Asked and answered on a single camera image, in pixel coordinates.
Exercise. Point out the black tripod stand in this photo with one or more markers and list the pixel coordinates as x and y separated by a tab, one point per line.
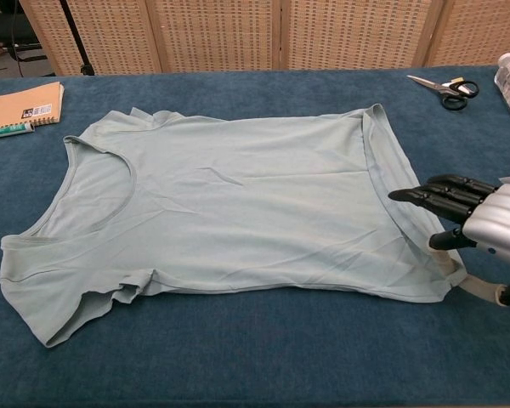
74	30

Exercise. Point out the blue velvet table cover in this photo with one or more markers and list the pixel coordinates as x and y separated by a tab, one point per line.
255	361

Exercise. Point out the black office chair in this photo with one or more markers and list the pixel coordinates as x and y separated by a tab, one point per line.
0	27

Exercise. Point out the tan spiral notebook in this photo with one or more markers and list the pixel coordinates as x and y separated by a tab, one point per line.
8	106

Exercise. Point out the light green t-shirt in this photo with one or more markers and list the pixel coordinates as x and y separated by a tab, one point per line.
238	191

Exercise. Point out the woven rattan screen panel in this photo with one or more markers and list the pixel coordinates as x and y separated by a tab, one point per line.
217	38
480	34
110	38
357	38

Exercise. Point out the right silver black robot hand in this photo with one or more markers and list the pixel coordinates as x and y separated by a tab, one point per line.
497	221

